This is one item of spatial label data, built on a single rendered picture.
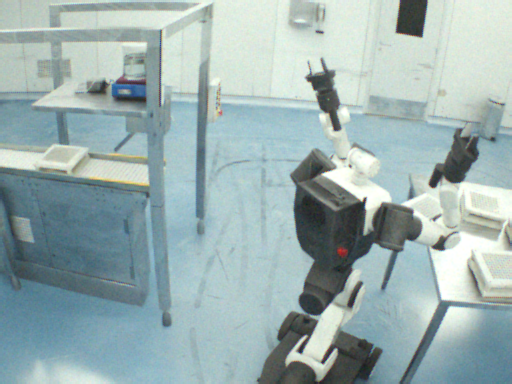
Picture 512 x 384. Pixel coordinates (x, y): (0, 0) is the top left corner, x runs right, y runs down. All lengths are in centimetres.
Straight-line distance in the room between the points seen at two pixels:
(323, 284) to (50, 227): 167
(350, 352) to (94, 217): 156
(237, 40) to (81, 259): 385
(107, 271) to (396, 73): 465
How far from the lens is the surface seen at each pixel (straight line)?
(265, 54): 584
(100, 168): 247
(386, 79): 615
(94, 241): 261
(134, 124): 232
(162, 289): 250
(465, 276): 201
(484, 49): 660
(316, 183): 157
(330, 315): 220
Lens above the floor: 202
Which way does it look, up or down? 31 degrees down
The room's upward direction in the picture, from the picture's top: 5 degrees clockwise
